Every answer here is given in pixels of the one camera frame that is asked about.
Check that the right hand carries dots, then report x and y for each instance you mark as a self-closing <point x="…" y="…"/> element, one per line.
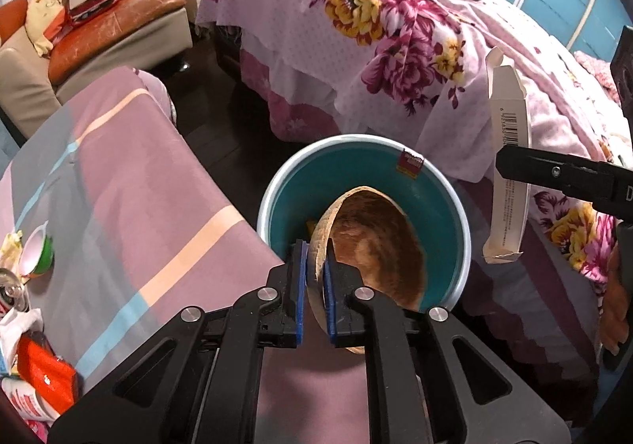
<point x="614" y="329"/>

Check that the red Coca-Cola can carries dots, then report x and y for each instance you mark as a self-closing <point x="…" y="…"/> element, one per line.
<point x="13" y="292"/>

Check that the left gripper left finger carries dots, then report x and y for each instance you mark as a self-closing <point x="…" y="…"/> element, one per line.
<point x="285" y="323"/>

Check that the beige sofa with orange cushion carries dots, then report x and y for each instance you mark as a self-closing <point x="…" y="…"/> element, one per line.
<point x="143" y="34"/>

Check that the white cardboard box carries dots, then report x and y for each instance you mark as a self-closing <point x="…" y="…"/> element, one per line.
<point x="511" y="137"/>

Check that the orange snack wrapper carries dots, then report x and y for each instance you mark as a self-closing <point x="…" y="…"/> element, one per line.
<point x="53" y="379"/>

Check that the red sticker on bin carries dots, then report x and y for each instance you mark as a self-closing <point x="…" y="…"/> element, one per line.
<point x="409" y="164"/>

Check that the white tissue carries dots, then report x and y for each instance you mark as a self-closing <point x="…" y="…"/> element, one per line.
<point x="12" y="326"/>

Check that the teal trash bin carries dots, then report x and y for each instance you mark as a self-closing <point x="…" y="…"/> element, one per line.
<point x="313" y="178"/>

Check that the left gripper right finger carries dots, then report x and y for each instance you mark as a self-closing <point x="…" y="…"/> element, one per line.
<point x="344" y="325"/>

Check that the yellow patterned napkin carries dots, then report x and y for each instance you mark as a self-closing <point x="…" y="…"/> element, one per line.
<point x="11" y="251"/>

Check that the striped pink grey tablecloth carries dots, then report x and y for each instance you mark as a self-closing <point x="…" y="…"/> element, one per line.
<point x="149" y="255"/>

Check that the white green yogurt cup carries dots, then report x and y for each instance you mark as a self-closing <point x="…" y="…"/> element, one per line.
<point x="38" y="253"/>

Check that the floral pink bedspread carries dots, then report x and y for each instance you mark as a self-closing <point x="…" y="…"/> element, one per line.
<point x="415" y="71"/>

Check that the white red strawberry can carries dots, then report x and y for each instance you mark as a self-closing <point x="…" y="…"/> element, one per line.
<point x="26" y="401"/>

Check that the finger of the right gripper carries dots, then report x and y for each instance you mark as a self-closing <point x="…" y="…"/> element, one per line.
<point x="573" y="176"/>

